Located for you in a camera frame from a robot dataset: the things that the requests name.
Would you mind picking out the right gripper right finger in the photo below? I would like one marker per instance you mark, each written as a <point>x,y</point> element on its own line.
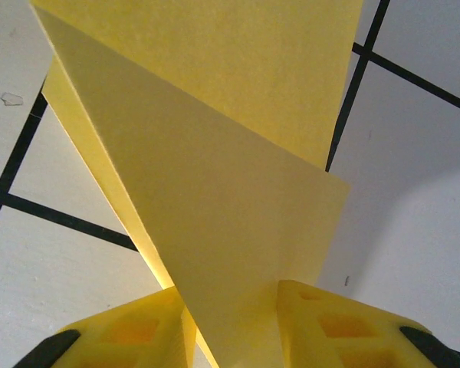
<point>349,333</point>

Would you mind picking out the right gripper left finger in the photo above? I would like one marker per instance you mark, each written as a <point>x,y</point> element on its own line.
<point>130,333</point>

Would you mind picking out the yellow paper sheet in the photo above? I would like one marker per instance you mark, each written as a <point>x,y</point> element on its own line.
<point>222,184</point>

